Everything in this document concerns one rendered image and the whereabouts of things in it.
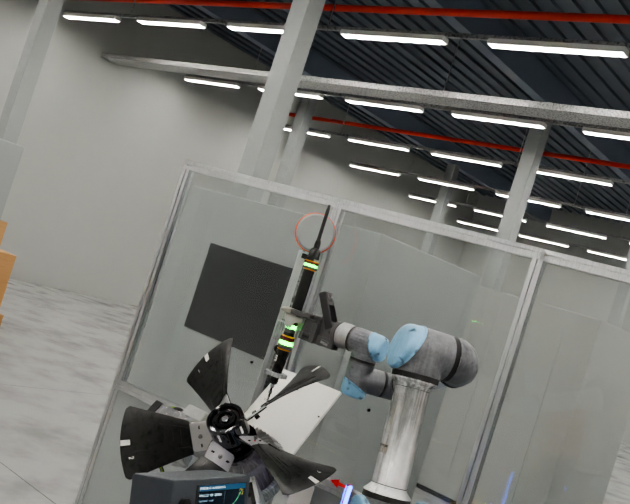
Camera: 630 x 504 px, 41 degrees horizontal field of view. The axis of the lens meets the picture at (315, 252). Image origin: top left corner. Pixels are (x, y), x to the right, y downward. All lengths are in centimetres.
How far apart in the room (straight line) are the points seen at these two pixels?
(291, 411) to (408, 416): 96
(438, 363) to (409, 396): 11
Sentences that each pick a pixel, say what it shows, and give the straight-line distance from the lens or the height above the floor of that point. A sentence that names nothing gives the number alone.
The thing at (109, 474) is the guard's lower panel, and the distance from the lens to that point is 397.
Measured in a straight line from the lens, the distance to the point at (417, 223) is 320.
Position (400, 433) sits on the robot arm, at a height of 142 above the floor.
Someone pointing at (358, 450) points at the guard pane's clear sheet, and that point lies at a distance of 322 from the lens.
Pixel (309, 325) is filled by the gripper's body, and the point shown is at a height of 157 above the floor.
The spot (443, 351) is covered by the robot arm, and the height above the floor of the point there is 164.
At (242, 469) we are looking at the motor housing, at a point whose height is 108.
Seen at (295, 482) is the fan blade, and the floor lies 115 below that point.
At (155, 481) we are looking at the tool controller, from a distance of 173.
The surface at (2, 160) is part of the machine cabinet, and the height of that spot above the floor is 187.
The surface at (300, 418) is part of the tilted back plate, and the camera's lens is 290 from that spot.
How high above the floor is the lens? 171
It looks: 2 degrees up
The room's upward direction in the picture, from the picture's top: 18 degrees clockwise
